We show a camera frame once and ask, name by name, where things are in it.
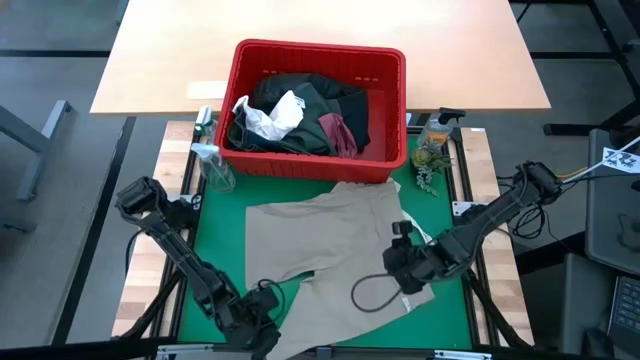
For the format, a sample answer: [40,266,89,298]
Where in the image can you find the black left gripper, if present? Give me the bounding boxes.
[232,287,282,360]

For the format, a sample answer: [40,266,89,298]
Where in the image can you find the beige shirt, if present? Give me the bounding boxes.
[244,179,435,360]

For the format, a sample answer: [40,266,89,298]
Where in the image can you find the maroon shirt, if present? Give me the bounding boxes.
[318,113,360,160]

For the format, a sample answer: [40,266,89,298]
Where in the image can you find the white shirt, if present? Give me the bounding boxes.
[232,89,306,143]

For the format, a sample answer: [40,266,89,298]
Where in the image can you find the red plastic laundry basket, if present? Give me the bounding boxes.
[215,38,409,185]

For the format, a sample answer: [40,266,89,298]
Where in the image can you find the green table mat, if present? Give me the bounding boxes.
[177,134,474,350]

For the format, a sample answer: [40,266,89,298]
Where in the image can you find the artificial succulent plant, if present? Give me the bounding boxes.
[409,142,455,198]

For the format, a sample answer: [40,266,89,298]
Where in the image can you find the spray bottle black trigger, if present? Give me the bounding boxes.
[417,107,467,150]

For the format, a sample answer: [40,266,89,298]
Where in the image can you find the clear spray bottle white trigger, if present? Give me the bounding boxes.
[189,142,237,194]

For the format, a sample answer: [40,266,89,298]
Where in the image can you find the dark green garment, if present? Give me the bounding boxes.
[277,82,344,157]

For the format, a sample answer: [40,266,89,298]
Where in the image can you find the grey side desk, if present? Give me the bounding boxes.
[558,252,640,360]

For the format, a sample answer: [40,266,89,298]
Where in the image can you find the black computer mouse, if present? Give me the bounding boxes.
[581,327,615,359]

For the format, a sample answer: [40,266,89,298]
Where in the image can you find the clear spray bottle pale-green trigger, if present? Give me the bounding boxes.
[193,104,217,146]

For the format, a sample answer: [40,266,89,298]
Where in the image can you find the black garment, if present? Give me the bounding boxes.
[249,72,372,151]

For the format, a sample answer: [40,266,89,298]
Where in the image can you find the dark computer keyboard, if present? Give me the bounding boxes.
[607,275,640,346]

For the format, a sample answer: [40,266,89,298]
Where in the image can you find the white tag black pattern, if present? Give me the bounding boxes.
[601,146,640,175]

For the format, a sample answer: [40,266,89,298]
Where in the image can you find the grey metal desk leg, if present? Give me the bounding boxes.
[0,99,76,202]

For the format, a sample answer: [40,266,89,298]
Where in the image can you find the light wooden desk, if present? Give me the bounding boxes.
[89,0,552,117]

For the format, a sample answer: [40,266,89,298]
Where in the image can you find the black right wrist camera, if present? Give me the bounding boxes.
[391,219,414,249]

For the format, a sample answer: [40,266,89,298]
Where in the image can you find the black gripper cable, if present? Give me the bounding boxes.
[350,272,405,314]

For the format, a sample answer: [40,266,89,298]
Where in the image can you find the silver metal bracket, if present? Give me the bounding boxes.
[155,343,214,360]
[433,349,494,360]

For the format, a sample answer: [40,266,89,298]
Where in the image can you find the black aluminium table frame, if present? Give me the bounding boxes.
[112,117,535,360]

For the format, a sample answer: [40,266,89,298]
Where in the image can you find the tangled black cables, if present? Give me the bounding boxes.
[507,199,551,241]

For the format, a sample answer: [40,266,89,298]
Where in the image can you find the yellow cable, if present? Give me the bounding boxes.
[555,166,590,180]

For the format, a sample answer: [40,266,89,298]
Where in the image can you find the black desk frame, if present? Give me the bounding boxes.
[509,0,640,137]

